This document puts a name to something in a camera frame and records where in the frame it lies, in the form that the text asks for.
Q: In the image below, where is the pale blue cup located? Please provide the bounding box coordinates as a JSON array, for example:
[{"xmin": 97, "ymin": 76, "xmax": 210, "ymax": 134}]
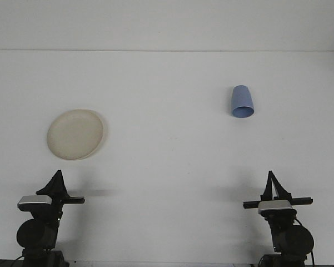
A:
[{"xmin": 229, "ymin": 85, "xmax": 255, "ymax": 119}]

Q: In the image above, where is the pale round plate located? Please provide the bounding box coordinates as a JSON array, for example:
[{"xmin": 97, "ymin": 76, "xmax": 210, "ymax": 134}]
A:
[{"xmin": 46, "ymin": 109, "xmax": 106, "ymax": 161}]

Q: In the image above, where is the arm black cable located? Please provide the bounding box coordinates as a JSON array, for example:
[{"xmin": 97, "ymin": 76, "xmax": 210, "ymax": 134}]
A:
[{"xmin": 293, "ymin": 216, "xmax": 316, "ymax": 267}]

